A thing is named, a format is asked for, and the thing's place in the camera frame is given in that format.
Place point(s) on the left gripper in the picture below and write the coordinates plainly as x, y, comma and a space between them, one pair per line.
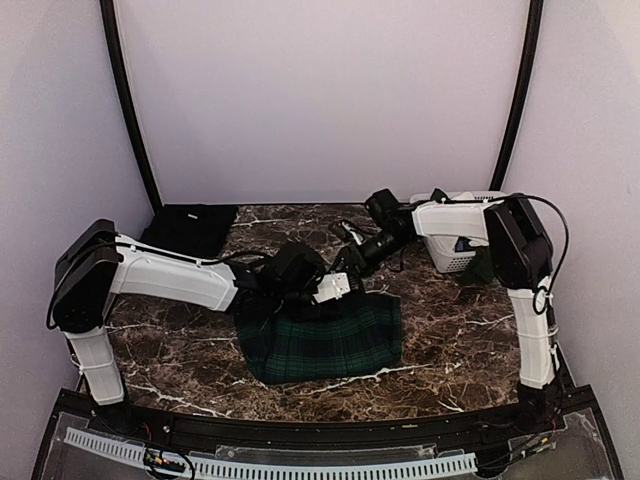
315, 311

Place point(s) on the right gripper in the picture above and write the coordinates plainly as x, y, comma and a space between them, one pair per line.
352, 258

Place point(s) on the dark green plaid garment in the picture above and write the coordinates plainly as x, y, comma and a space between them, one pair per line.
356, 335

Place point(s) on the white laundry basket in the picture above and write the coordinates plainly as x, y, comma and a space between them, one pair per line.
450, 250

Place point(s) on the black t-shirt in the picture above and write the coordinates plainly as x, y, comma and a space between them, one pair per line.
197, 230

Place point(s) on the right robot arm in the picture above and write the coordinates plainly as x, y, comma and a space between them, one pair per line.
519, 247

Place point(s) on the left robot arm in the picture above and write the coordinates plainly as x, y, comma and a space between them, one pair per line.
102, 264

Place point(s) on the dark green cloth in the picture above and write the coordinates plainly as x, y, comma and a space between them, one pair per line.
479, 270

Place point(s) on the white garment in basket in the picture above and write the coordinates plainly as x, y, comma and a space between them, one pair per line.
459, 197

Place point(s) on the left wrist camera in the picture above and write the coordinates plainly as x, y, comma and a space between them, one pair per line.
298, 273

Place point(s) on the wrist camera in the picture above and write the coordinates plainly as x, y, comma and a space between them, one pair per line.
298, 273
370, 220

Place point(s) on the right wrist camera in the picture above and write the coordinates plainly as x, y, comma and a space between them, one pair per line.
370, 220

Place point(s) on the black front rail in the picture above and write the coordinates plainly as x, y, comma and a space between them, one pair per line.
475, 430

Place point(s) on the white slotted cable duct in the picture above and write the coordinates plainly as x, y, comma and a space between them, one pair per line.
232, 462

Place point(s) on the right black frame post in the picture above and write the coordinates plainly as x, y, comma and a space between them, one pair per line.
521, 88

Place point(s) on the black frame post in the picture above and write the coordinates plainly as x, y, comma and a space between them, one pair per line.
521, 88
126, 101

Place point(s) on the left black frame post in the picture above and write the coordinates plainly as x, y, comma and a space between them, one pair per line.
126, 101

